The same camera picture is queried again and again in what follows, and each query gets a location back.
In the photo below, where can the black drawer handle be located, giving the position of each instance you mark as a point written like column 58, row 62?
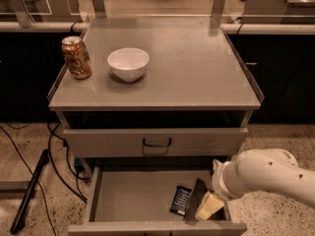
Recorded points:
column 167, row 144

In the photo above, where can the orange soda can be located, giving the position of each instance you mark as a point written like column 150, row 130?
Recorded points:
column 76, row 56

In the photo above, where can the open middle drawer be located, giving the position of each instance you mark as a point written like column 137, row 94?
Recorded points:
column 132, row 197

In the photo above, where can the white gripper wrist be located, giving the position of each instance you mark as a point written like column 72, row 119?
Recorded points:
column 219, row 181

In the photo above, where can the white ceramic bowl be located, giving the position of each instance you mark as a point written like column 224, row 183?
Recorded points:
column 128, row 64

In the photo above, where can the closed top drawer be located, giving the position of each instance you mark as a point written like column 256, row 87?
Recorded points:
column 128, row 142

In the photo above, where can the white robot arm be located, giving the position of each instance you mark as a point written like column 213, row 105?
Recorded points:
column 272, row 170

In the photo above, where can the white horizontal rail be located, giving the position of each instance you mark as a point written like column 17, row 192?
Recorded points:
column 229, row 28

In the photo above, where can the grey drawer cabinet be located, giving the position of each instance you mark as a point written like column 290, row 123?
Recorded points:
column 194, row 79

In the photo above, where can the black bar on floor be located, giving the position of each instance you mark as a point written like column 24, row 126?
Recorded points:
column 19, row 220

